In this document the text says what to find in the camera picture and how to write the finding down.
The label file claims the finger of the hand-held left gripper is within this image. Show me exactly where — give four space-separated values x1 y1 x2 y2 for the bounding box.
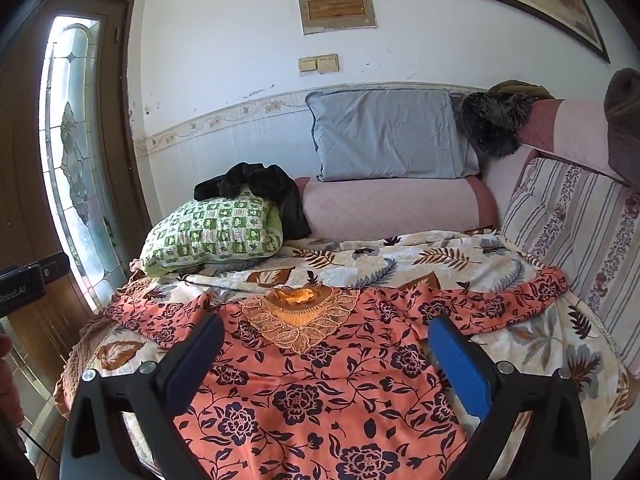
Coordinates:
37 252 71 282

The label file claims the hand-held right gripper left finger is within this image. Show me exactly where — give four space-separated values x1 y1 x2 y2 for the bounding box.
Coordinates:
59 312 226 480

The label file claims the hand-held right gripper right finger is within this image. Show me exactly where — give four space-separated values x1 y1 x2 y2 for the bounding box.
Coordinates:
427 314 592 480

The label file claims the orange floral garment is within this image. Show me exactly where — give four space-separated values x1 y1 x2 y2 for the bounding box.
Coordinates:
102 267 569 480

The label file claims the wooden door with patterned glass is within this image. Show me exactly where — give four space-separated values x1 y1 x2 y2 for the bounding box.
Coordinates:
0 0 153 480

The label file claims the leaf print fleece blanket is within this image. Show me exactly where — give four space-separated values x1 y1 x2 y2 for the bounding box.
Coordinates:
52 230 633 461

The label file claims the green checked pillow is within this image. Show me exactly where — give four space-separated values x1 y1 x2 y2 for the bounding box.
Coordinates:
140 185 285 277

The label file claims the pink quilted sofa bolster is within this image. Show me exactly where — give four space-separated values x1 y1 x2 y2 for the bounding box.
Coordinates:
294 175 500 242

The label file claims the striped floral sofa cushion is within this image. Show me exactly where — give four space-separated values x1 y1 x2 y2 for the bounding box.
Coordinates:
500 156 640 378

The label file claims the black clothing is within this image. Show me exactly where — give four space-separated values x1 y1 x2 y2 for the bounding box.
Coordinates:
194 162 312 240

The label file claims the grey pillow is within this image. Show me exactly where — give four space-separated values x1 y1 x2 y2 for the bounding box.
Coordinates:
305 88 482 183

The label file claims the dark furry cushion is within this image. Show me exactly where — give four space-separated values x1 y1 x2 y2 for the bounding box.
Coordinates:
459 91 539 157

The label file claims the pink quilted sofa backrest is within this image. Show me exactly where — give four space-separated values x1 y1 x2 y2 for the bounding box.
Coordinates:
481 98 627 222

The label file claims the olive brown cloth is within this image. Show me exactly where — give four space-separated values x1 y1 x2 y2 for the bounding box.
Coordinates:
487 80 557 102

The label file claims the dark brown cloth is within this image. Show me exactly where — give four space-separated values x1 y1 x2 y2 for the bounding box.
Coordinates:
602 67 640 187

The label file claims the framed wall plaque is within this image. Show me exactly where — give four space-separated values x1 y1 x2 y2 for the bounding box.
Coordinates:
298 0 379 36

